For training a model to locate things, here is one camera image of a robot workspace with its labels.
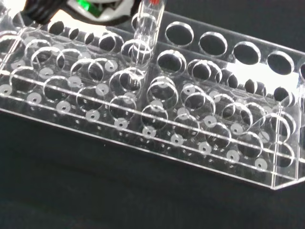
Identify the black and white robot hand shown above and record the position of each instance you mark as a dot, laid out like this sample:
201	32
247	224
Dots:
102	14

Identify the clear plastic test tube rack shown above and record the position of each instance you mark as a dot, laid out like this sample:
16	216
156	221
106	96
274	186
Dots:
214	133

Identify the black bench cloth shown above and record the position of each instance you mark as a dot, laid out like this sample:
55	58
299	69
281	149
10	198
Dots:
95	190

